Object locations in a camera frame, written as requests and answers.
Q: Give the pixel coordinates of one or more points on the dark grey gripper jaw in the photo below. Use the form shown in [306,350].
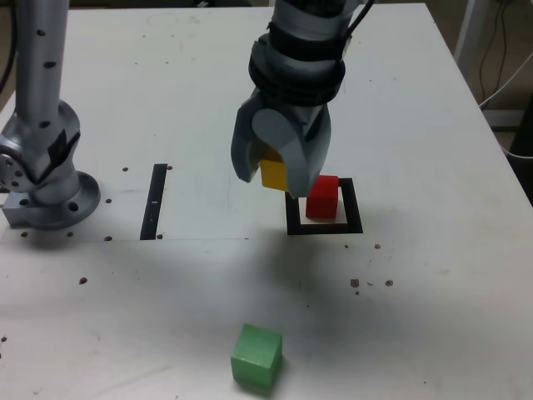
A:
[240,150]

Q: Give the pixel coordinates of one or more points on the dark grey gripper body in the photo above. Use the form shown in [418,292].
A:
[311,123]

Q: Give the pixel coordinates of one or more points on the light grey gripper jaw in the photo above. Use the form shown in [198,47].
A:
[304,166]

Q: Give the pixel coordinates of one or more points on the yellow cube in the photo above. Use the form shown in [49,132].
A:
[272,175]

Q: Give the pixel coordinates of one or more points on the red cube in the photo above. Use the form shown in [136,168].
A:
[324,200]

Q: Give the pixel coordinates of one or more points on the green cube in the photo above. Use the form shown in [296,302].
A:
[254,354]

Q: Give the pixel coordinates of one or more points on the black tape square outline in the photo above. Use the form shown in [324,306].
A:
[354,208]

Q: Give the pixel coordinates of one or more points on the black tape strip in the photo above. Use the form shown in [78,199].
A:
[150,212]

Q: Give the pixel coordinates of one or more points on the black box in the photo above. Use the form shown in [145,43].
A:
[524,129]

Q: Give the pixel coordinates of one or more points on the white frame leg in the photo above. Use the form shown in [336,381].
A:
[465,33]

